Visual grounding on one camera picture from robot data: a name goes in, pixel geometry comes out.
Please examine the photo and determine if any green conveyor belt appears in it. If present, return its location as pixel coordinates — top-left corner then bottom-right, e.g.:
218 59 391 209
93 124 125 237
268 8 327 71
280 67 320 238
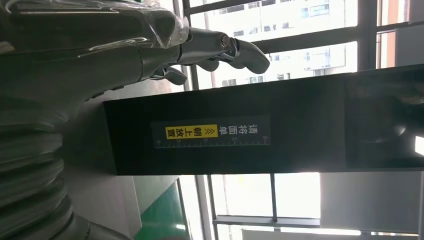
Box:
133 181 192 240

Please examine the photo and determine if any yellow and black ruler sticker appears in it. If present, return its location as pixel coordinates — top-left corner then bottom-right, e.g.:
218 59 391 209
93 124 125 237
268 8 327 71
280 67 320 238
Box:
150 114 272 150

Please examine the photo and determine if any black scanner column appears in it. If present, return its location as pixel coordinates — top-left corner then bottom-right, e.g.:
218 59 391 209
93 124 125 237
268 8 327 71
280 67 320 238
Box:
103 64 424 177

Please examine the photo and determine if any dark window frame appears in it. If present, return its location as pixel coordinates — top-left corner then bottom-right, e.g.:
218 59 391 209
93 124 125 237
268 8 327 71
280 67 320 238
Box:
172 0 424 240

